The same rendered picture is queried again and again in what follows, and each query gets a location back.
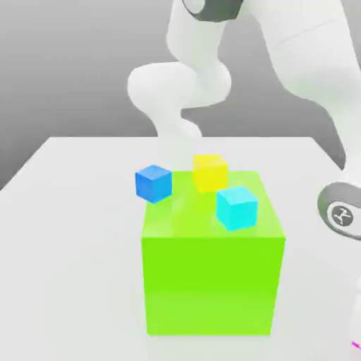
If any small yellow cube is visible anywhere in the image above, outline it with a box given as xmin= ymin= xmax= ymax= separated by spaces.
xmin=192 ymin=154 xmax=228 ymax=194

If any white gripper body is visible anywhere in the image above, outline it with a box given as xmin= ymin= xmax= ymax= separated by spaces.
xmin=349 ymin=295 xmax=361 ymax=343

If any small blue cube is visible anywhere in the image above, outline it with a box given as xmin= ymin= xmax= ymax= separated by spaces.
xmin=135 ymin=164 xmax=173 ymax=204

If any large green box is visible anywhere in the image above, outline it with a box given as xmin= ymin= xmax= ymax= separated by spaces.
xmin=140 ymin=171 xmax=286 ymax=337

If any small cyan cube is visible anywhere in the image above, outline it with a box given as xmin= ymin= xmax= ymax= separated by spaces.
xmin=215 ymin=185 xmax=259 ymax=233

